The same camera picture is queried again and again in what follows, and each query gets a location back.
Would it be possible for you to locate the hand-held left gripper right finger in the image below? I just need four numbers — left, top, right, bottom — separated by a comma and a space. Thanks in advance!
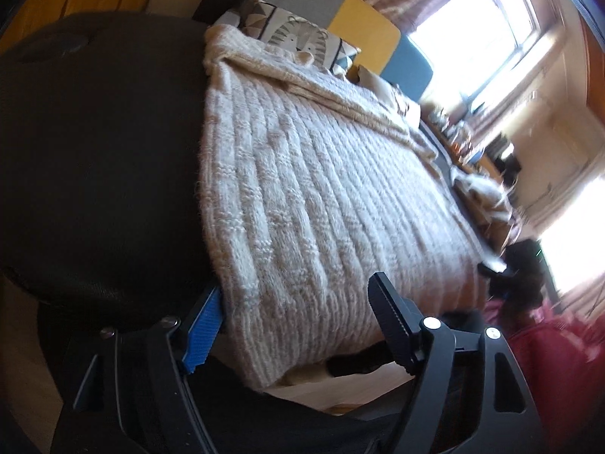
369, 272, 542, 454

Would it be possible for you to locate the window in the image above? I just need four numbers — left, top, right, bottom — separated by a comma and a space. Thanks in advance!
409, 0, 543, 106

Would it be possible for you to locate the red cloth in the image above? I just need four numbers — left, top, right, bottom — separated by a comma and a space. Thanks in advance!
482, 293, 605, 454

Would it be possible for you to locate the grey yellow blue sofa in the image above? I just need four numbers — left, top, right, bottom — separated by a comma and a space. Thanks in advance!
199, 0, 434, 101

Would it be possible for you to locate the deer print pillow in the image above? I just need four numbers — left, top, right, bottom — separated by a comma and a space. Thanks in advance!
356, 63, 422, 115

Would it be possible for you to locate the cream knit sweater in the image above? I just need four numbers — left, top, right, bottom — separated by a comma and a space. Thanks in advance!
196, 23, 489, 389

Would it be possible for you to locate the group of bottles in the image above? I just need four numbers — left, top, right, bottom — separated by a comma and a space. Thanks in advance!
420, 103, 484, 162

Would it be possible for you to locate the tiger print pillow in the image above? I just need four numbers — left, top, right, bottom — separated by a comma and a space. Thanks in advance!
239, 0, 363, 77

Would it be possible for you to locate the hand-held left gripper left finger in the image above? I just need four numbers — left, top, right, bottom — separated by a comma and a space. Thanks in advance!
50, 286, 223, 454

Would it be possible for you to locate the wooden side table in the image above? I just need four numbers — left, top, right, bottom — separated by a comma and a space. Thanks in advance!
425, 123, 523, 249

